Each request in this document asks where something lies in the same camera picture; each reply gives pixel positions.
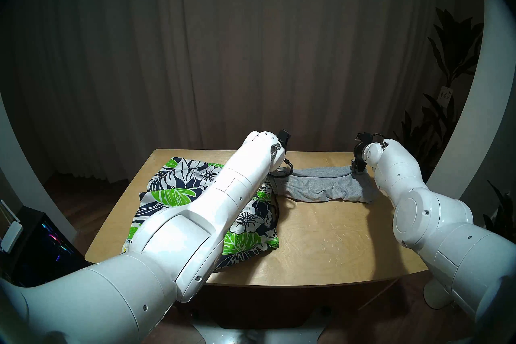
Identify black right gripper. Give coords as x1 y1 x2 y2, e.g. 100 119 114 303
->
352 132 381 171

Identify grey jersey shorts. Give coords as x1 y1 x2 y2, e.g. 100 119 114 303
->
269 166 379 203

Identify navy green floral shorts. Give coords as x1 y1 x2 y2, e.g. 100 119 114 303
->
121 157 281 271

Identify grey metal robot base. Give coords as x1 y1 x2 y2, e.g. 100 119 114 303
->
191 309 335 344

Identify beige pleated curtain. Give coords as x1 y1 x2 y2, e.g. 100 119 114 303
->
12 0 464 182

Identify tall dark leafy plant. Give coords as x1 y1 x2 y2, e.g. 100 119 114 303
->
393 8 484 190

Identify small dark leafy plant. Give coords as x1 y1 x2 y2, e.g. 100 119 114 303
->
482 180 516 243

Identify white cylindrical plant pot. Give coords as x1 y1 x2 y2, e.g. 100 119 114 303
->
423 279 456 309

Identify black computer tower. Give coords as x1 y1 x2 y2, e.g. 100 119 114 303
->
4 206 91 287

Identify white router box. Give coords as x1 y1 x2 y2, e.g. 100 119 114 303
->
0 200 24 253

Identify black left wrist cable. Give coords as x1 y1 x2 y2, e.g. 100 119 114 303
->
270 160 294 178

